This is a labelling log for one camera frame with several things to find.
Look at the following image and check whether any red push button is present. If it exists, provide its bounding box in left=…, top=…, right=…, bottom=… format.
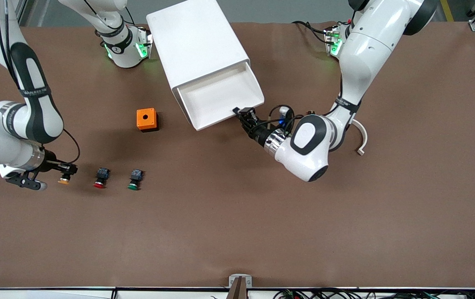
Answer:
left=93, top=167, right=111, bottom=189

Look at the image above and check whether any green push button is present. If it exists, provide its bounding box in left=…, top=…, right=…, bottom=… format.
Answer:
left=128, top=169, right=144, bottom=191

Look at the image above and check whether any orange button box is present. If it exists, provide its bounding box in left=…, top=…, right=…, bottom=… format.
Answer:
left=136, top=108, right=159, bottom=132

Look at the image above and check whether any brown table mat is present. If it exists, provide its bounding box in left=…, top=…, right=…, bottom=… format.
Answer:
left=0, top=21, right=475, bottom=289

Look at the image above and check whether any white semicircular pipe clamp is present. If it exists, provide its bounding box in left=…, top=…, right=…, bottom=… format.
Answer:
left=347, top=120, right=368, bottom=156

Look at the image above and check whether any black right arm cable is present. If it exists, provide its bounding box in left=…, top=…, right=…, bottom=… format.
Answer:
left=0, top=0, right=81, bottom=164

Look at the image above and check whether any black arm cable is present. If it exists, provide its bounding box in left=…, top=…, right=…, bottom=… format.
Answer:
left=0, top=0, right=81, bottom=164
left=267, top=105, right=304, bottom=134

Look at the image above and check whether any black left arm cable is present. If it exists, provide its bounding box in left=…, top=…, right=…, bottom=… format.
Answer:
left=267, top=105, right=304, bottom=134

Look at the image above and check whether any black base cable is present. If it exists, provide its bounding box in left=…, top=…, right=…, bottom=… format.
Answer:
left=293, top=21, right=330, bottom=44

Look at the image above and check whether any white table edge rail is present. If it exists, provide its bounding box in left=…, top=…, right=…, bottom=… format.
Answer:
left=0, top=287, right=475, bottom=299

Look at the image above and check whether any grey metal bracket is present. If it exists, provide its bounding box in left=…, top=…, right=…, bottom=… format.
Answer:
left=229, top=274, right=252, bottom=288

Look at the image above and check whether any brown wedge post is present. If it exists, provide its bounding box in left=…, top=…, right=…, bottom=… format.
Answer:
left=226, top=277, right=249, bottom=299

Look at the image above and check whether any black cable bundle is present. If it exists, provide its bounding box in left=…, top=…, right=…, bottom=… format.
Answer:
left=273, top=288, right=475, bottom=299

